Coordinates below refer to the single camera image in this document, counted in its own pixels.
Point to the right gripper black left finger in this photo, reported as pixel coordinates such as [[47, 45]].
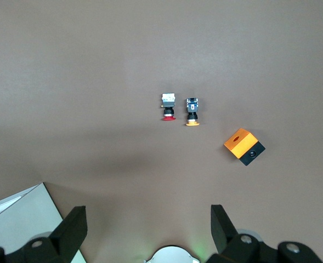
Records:
[[65, 235]]

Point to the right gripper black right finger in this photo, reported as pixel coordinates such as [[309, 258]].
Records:
[[225, 235]]

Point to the orange and black switch box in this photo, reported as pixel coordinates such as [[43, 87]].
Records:
[[240, 143]]

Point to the white drawer cabinet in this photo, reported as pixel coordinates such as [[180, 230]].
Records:
[[27, 213]]

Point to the red mushroom push button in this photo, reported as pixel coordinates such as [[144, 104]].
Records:
[[168, 104]]

